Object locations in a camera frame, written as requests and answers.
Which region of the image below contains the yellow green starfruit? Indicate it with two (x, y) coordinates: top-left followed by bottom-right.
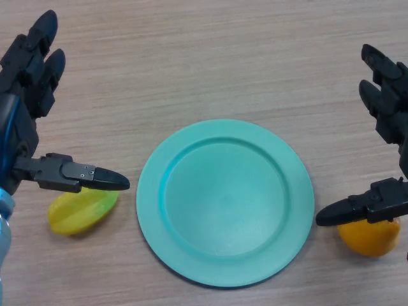
(47, 186), (120, 237)

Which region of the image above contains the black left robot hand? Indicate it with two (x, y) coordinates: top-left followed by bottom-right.
(0, 10), (131, 196)

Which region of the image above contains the green round plastic plate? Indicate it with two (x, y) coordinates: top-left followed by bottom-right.
(136, 119), (316, 289)

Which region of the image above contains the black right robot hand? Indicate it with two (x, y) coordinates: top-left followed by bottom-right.
(314, 43), (408, 228)

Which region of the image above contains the yellow orange pear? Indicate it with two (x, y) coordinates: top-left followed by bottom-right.
(337, 215), (401, 258)

